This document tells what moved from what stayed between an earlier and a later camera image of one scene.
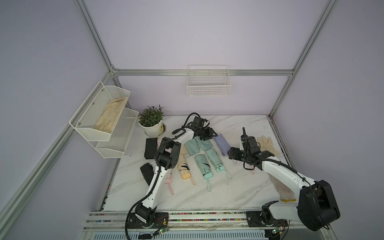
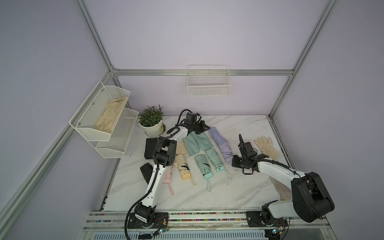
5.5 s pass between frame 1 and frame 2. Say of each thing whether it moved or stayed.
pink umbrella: stayed
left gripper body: moved
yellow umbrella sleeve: stayed
